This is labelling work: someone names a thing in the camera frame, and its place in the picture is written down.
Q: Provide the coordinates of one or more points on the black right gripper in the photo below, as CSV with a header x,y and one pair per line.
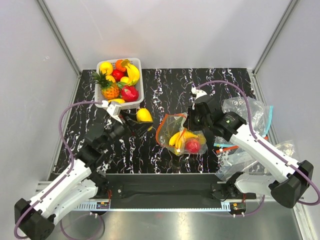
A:
x,y
189,124

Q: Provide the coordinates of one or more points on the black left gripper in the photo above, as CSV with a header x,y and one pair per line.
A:
x,y
130,125

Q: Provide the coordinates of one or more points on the clear bag orange zipper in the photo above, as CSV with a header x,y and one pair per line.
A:
x,y
172,135

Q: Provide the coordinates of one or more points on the red apple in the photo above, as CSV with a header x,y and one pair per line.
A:
x,y
192,145
117,74

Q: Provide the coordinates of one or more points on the yellow banana bunch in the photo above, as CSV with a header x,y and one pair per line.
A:
x,y
179,138

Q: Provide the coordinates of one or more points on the green apple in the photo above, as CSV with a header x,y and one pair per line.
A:
x,y
182,120

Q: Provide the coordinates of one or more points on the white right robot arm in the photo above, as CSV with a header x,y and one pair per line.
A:
x,y
281,167

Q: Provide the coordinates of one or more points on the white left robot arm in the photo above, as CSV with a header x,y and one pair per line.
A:
x,y
37,217

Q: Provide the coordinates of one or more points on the clear bag red zipper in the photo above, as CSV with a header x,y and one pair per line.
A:
x,y
232,160

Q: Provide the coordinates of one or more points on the small yellow mango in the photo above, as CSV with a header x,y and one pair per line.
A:
x,y
117,100

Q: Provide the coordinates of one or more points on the red dragon fruit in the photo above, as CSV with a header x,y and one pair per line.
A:
x,y
129,93

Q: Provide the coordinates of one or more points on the small pineapple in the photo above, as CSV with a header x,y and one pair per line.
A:
x,y
109,88

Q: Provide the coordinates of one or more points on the yellow starfruit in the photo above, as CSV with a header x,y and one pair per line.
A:
x,y
132,72

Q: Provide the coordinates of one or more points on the orange tangerine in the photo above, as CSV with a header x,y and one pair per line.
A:
x,y
120,65

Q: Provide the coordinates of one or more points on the white plastic fruit basket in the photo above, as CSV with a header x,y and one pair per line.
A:
x,y
98,97

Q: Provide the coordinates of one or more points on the yellow lemon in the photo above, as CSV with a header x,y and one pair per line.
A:
x,y
106,68

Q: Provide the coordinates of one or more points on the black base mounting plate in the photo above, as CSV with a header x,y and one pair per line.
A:
x,y
122,186

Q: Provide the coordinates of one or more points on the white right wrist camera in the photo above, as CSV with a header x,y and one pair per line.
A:
x,y
197,93

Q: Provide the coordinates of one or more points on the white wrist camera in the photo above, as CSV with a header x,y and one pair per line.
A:
x,y
197,93
113,108

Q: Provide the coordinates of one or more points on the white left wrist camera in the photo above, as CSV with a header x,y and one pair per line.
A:
x,y
113,108

